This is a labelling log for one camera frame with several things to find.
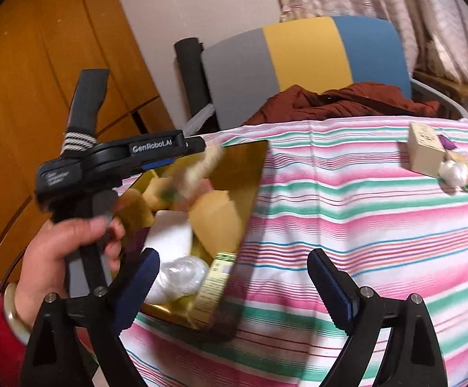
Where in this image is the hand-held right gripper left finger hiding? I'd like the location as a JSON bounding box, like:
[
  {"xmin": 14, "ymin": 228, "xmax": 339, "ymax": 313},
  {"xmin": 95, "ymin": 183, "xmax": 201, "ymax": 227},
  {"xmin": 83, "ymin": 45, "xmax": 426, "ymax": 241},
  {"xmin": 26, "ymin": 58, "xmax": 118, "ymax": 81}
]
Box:
[{"xmin": 18, "ymin": 247, "xmax": 161, "ymax": 387}]

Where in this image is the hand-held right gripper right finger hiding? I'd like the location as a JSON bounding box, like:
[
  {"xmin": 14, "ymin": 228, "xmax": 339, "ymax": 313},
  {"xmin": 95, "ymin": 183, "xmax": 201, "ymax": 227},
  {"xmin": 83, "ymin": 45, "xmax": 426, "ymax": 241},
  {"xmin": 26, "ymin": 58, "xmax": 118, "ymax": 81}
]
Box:
[{"xmin": 307, "ymin": 248, "xmax": 448, "ymax": 387}]

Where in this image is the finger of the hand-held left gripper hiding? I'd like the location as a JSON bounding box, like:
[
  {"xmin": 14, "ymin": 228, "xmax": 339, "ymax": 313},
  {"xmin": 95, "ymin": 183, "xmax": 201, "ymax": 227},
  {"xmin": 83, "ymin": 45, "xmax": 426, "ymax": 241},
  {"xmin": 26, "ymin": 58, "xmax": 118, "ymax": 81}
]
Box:
[{"xmin": 145, "ymin": 135, "xmax": 207, "ymax": 171}]

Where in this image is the clear snack packet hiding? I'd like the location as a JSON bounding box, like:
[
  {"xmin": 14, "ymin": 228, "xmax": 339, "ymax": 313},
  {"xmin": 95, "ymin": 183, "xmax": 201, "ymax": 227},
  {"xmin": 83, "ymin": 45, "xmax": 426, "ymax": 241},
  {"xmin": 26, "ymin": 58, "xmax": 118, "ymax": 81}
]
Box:
[{"xmin": 170, "ymin": 143, "xmax": 224, "ymax": 206}]

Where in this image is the white plastic bag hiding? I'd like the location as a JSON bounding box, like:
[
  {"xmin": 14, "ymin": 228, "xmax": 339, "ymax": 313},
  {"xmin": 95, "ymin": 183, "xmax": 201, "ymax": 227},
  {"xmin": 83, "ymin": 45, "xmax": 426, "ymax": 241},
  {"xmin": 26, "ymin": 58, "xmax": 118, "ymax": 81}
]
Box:
[{"xmin": 147, "ymin": 255, "xmax": 210, "ymax": 305}]

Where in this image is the gold metal tray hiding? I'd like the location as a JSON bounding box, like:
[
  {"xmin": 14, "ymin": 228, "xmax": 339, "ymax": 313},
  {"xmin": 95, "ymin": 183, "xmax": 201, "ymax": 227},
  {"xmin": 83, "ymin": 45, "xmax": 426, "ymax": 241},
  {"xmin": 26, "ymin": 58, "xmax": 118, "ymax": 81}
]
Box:
[{"xmin": 109, "ymin": 139, "xmax": 269, "ymax": 343}]

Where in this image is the white plastic bottle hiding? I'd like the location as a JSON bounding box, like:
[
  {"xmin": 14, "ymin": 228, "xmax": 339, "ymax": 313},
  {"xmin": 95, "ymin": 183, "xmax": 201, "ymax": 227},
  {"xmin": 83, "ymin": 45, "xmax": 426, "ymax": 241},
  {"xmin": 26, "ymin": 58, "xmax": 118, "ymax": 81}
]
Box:
[{"xmin": 143, "ymin": 210, "xmax": 194, "ymax": 256}]

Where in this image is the person's left hand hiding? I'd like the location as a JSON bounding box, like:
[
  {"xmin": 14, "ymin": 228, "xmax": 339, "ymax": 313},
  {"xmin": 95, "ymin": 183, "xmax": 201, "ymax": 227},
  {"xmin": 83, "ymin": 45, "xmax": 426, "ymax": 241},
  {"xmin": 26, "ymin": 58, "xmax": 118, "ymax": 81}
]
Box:
[{"xmin": 14, "ymin": 215, "xmax": 126, "ymax": 324}]

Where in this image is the green yellow label packet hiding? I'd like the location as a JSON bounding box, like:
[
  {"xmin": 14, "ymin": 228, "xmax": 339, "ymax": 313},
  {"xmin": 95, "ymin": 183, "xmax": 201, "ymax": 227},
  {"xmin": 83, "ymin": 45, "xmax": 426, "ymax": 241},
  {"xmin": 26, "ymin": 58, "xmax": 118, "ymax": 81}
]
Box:
[{"xmin": 194, "ymin": 252, "xmax": 239, "ymax": 329}]

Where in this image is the striped tablecloth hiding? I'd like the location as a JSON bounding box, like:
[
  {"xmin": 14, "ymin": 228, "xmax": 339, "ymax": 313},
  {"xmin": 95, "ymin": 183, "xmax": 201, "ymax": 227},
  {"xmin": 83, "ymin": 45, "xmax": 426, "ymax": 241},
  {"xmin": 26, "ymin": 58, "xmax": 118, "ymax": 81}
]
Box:
[{"xmin": 93, "ymin": 115, "xmax": 468, "ymax": 387}]

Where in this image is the wooden wardrobe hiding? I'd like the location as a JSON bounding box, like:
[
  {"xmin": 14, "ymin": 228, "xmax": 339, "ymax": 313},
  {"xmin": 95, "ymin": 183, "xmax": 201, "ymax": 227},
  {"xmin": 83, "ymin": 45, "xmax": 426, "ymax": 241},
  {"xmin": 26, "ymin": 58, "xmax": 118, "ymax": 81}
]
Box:
[{"xmin": 0, "ymin": 0, "xmax": 176, "ymax": 291}]

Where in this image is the brown cloth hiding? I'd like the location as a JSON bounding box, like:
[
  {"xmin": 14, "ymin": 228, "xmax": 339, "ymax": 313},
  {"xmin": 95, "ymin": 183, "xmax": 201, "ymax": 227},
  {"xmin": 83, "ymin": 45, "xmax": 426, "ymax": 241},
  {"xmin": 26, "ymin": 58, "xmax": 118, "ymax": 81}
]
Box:
[{"xmin": 244, "ymin": 82, "xmax": 440, "ymax": 125}]

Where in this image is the beige small box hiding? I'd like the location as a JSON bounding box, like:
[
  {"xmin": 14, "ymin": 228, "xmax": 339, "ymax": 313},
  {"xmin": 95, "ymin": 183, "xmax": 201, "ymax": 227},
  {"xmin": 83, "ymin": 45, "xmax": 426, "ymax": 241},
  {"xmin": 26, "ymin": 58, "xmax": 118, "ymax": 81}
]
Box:
[{"xmin": 408, "ymin": 123, "xmax": 449, "ymax": 178}]

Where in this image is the white cotton ball packet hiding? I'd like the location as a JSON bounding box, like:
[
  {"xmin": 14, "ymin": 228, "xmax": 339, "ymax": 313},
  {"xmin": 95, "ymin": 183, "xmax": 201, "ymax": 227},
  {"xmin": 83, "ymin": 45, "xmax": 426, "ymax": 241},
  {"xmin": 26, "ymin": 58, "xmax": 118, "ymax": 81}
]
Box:
[{"xmin": 437, "ymin": 151, "xmax": 468, "ymax": 195}]

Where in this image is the wooden side desk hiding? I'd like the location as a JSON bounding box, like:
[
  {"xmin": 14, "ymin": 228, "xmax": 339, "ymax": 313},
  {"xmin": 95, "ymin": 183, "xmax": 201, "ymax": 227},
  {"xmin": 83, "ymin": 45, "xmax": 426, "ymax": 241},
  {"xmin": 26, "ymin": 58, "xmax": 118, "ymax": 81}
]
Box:
[{"xmin": 413, "ymin": 70, "xmax": 468, "ymax": 103}]

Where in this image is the pale bangle bracelet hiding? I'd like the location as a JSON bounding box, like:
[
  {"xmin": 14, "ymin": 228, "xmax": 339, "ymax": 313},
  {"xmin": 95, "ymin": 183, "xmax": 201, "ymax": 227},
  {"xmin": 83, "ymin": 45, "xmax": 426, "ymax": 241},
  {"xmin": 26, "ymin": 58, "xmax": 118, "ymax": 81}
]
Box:
[{"xmin": 2, "ymin": 282, "xmax": 33, "ymax": 345}]

